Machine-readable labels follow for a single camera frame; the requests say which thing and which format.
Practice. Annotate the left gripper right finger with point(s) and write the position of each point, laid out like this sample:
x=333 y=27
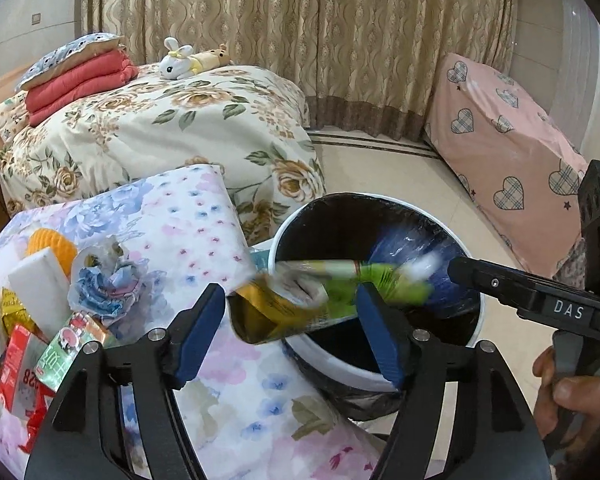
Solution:
x=494 y=435

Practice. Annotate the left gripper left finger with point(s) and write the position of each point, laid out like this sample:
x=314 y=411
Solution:
x=82 y=436

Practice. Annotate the green yellow snack wrapper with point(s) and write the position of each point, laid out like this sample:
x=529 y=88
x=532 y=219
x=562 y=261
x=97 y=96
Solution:
x=299 y=297

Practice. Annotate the white trash bin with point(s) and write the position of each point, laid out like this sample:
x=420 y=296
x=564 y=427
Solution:
x=401 y=249

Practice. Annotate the black trash bag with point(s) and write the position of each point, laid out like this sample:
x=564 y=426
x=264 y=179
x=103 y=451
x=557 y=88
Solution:
x=338 y=360

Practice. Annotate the right hand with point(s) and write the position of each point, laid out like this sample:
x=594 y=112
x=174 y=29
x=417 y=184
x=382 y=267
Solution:
x=579 y=394

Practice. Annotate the red white 1928 box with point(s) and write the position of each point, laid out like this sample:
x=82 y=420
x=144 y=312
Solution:
x=21 y=392

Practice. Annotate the green orange drink carton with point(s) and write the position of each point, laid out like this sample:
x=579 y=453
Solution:
x=60 y=353

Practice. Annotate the yellow foil wrapper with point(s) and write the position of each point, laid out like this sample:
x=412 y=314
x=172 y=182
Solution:
x=14 y=313

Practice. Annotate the crumpled blue white wrapper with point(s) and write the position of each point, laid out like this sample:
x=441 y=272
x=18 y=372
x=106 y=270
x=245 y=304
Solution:
x=106 y=283

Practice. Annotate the white foam block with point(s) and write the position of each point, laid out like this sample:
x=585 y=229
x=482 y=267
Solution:
x=42 y=287

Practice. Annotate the pink heart-pattern covered furniture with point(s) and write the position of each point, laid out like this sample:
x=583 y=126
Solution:
x=513 y=161

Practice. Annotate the orange knitted ball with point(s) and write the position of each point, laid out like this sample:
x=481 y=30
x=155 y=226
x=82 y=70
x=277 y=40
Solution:
x=63 y=249

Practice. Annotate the blue pink floral bedspread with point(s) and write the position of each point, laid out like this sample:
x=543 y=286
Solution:
x=250 y=414

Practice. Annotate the floral beige bed quilt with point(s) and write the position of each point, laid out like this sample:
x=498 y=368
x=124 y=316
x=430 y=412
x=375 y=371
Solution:
x=246 y=120

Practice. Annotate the beige patterned curtain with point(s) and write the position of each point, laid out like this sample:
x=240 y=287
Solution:
x=367 y=65

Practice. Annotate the folded red blanket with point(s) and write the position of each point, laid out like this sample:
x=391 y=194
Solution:
x=104 y=72

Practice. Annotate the white bunny plush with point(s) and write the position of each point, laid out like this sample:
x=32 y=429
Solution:
x=180 y=62

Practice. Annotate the blue white patterned pillow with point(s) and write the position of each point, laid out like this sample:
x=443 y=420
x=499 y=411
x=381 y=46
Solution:
x=68 y=56

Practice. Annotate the tan bear plush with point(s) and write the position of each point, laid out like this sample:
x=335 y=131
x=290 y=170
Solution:
x=211 y=59

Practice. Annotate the wall switch plate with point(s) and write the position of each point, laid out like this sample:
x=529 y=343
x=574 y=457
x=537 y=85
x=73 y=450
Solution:
x=36 y=18

